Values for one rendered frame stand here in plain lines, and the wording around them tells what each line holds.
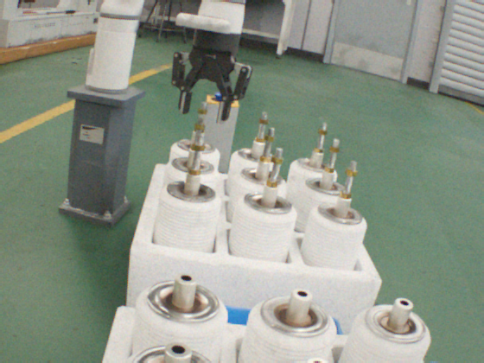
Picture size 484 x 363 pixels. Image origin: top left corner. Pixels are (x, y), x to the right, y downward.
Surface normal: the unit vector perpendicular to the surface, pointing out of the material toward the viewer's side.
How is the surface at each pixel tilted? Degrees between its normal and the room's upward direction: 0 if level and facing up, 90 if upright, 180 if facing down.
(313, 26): 90
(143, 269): 90
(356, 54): 90
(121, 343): 0
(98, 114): 94
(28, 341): 0
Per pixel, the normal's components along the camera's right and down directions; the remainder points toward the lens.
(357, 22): -0.15, 0.31
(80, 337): 0.18, -0.93
